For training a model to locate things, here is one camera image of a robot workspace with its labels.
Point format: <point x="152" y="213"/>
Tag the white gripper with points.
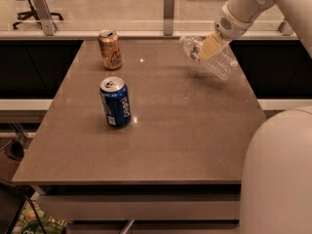
<point x="231" y="27"/>

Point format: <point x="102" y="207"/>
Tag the clear plastic water bottle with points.
<point x="220" y="64"/>

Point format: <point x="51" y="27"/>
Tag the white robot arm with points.
<point x="276" y="187"/>

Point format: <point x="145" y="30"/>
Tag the gold soda can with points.
<point x="109" y="48"/>

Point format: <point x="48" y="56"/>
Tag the blue Pepsi can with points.
<point x="114" y="96"/>

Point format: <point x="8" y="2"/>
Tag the grey table drawer base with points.
<point x="144" y="209"/>

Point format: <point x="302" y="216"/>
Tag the green snack bag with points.
<point x="38" y="222"/>

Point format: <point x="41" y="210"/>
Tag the middle metal glass bracket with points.
<point x="169" y="13"/>

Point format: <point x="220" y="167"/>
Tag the metal glass bracket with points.
<point x="45" y="17"/>
<point x="285" y="28"/>
<point x="169" y="13"/>

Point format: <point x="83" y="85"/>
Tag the right metal glass bracket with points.
<point x="285" y="28"/>

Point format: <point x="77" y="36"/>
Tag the left metal glass bracket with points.
<point x="45" y="17"/>

